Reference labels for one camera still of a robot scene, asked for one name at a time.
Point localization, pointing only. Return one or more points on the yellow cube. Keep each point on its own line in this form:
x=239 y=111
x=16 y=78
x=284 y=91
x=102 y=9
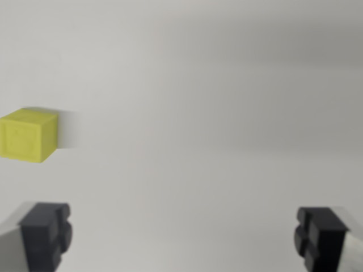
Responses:
x=25 y=136

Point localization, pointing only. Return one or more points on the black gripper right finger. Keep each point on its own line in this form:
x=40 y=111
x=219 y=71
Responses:
x=323 y=241

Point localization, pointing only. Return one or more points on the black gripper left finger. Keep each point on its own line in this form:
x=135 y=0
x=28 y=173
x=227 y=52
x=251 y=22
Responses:
x=39 y=238

